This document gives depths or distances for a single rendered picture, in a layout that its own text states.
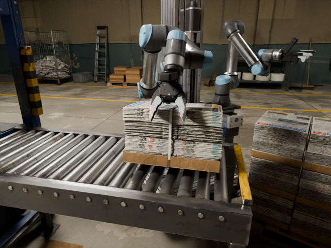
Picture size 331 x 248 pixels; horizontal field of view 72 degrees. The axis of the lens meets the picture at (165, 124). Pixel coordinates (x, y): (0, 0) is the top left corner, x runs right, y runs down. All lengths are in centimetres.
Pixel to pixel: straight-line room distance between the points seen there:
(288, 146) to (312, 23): 706
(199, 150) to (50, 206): 59
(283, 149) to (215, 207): 85
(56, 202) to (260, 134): 116
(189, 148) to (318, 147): 87
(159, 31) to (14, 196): 101
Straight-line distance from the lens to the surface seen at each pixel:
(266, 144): 155
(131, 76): 740
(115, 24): 869
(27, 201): 107
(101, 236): 187
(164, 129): 86
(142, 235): 183
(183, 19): 186
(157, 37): 132
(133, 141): 90
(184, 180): 90
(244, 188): 86
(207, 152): 86
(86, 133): 141
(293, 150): 154
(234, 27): 186
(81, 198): 91
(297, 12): 830
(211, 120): 83
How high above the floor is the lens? 129
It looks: 19 degrees down
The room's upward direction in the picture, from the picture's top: straight up
